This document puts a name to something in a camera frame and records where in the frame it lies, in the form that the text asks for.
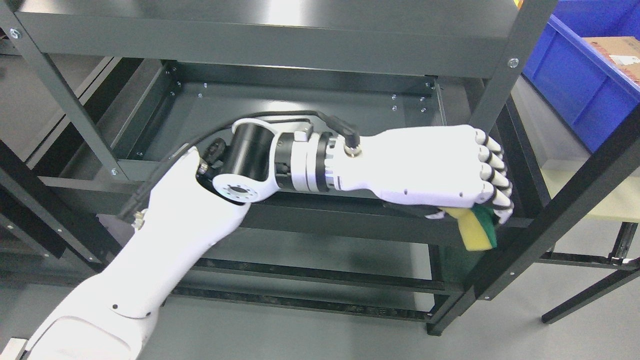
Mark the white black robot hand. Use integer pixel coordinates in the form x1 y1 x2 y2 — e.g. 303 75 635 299
331 124 515 224

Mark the black frame cream table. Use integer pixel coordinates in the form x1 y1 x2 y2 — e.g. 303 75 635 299
509 76 639 327

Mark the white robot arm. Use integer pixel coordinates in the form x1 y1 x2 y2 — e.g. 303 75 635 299
24 112 281 360

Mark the brown cardboard box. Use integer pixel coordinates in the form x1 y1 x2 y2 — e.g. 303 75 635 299
583 36 640 85

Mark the yellow green sponge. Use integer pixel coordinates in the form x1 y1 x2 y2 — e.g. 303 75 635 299
441 203 498 252

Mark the dark grey metal shelf rack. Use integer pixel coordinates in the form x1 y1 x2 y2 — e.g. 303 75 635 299
1 0 639 336

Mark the blue plastic bin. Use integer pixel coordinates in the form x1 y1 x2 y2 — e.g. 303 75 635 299
523 0 639 152

